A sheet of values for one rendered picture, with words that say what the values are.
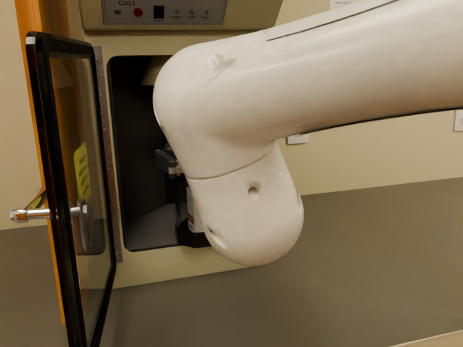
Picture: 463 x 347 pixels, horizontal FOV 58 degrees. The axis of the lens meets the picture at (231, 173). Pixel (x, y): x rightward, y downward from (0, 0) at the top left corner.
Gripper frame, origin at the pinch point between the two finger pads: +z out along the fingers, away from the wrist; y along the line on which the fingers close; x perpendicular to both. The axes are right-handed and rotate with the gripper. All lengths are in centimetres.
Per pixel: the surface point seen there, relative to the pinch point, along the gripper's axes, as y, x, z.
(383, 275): -34.6, 26.2, -10.8
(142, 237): 11.1, 18.9, 4.8
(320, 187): -48, 26, 44
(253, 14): -9.6, -22.8, -4.0
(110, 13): 13.3, -22.8, -4.8
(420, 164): -87, 22, 45
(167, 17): 4.6, -22.3, -4.1
